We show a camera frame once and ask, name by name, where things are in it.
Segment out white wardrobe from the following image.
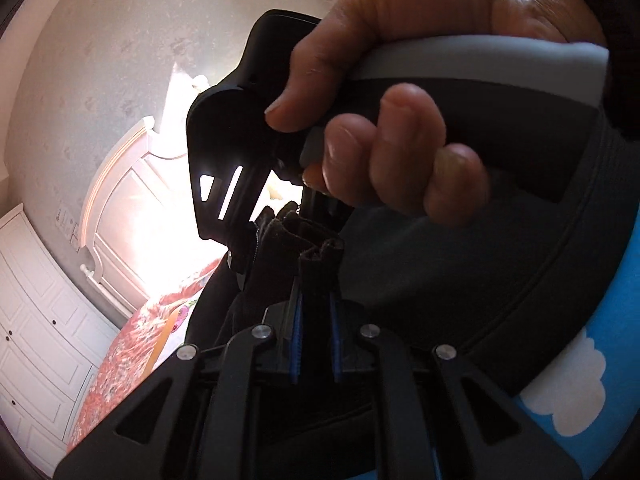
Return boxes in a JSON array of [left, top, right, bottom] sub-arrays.
[[0, 202, 121, 478]]

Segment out pink floral bedspread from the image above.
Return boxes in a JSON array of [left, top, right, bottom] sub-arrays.
[[65, 255, 226, 456]]

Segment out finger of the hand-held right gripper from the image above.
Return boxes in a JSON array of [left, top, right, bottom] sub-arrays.
[[186, 85, 282, 261], [300, 185, 352, 233]]

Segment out black pants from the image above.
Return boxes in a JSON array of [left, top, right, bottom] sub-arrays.
[[190, 105, 631, 480]]

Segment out blue cartoon printed mat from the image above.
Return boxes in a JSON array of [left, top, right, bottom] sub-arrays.
[[147, 255, 640, 480]]

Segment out white bed headboard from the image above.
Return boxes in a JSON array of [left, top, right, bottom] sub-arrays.
[[80, 75, 281, 331]]

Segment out wall switch panel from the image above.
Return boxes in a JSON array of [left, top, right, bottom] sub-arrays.
[[54, 206, 83, 252]]

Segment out person's right hand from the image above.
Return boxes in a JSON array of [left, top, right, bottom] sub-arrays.
[[264, 0, 608, 227]]

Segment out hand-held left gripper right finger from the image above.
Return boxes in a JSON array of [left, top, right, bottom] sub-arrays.
[[327, 290, 583, 480]]

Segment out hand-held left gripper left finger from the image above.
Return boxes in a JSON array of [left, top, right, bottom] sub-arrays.
[[52, 280, 303, 480]]

